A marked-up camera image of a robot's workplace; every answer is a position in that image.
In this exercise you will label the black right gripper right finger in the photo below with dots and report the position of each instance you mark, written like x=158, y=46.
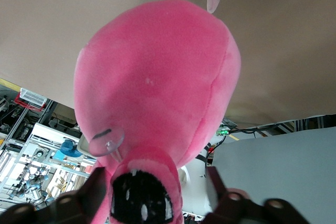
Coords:
x=244, y=205

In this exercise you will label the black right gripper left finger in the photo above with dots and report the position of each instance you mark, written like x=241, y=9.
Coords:
x=71, y=203

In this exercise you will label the hot pink round plush toy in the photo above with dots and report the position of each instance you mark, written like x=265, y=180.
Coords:
x=157, y=77

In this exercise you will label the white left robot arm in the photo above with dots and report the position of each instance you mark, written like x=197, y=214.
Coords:
x=197, y=182

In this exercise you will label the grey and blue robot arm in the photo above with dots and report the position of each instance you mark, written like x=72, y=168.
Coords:
x=29, y=184

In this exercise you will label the red and white basket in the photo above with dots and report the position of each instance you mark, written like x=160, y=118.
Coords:
x=30, y=99

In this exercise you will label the aluminium frame workbench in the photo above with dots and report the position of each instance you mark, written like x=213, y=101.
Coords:
x=44, y=134

